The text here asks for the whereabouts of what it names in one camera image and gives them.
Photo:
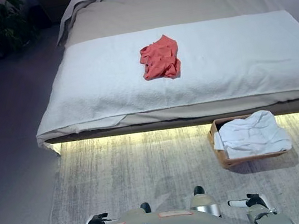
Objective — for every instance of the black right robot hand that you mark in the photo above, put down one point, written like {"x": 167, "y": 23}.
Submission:
{"x": 252, "y": 201}

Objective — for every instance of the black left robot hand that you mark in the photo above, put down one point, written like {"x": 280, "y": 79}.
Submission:
{"x": 97, "y": 221}

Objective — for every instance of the red garment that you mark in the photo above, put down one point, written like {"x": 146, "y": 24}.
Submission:
{"x": 161, "y": 59}

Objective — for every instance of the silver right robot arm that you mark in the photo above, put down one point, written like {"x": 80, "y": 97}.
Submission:
{"x": 266, "y": 218}

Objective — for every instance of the brown woven basket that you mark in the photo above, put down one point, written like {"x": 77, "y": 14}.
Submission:
{"x": 221, "y": 157}

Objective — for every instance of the bed with white blanket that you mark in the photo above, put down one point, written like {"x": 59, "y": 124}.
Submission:
{"x": 105, "y": 85}

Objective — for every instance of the beige bed cover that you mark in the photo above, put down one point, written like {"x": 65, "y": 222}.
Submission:
{"x": 167, "y": 9}

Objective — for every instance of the silver left robot leg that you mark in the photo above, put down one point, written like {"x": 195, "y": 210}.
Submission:
{"x": 134, "y": 212}

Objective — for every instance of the silver robot leg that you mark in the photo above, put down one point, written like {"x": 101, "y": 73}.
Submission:
{"x": 205, "y": 204}
{"x": 134, "y": 212}

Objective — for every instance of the silver right robot leg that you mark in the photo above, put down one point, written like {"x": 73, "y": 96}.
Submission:
{"x": 205, "y": 204}

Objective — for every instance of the black left robot foot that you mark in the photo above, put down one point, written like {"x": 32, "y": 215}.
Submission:
{"x": 145, "y": 207}

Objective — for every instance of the black robot foot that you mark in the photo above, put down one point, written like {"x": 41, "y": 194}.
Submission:
{"x": 198, "y": 190}
{"x": 145, "y": 207}

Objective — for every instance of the black right robot foot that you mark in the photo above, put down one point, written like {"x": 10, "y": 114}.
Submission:
{"x": 198, "y": 190}

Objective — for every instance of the white cloth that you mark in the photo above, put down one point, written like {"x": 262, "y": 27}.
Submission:
{"x": 252, "y": 135}

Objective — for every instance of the dark green potted plant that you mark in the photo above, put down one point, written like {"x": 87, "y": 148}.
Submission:
{"x": 8, "y": 26}

